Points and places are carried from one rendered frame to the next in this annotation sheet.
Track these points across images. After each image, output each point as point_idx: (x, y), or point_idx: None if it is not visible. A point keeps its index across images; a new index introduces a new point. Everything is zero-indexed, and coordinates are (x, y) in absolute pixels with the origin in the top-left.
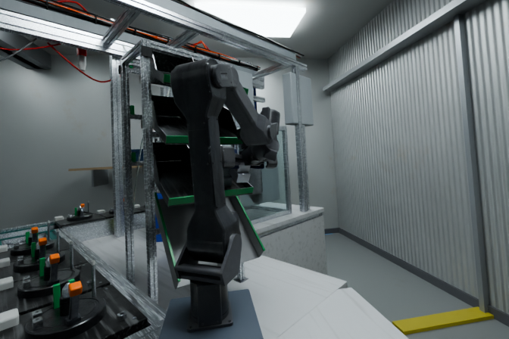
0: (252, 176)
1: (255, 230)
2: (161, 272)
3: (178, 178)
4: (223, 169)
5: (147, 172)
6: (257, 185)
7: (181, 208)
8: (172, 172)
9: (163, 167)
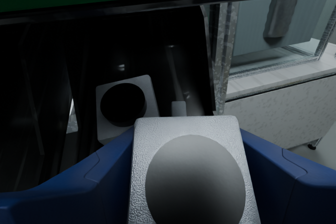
0: (278, 10)
1: (259, 86)
2: None
3: (11, 116)
4: (111, 139)
5: None
6: (281, 25)
7: (67, 156)
8: (19, 82)
9: (17, 56)
